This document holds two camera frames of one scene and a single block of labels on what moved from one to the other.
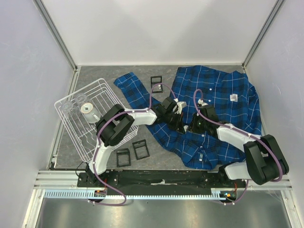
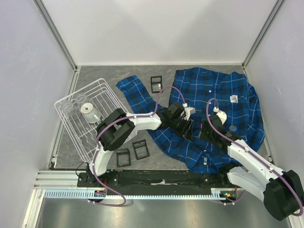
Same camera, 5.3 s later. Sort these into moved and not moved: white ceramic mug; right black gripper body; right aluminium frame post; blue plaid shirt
Moved: right black gripper body
Not moved: right aluminium frame post; blue plaid shirt; white ceramic mug
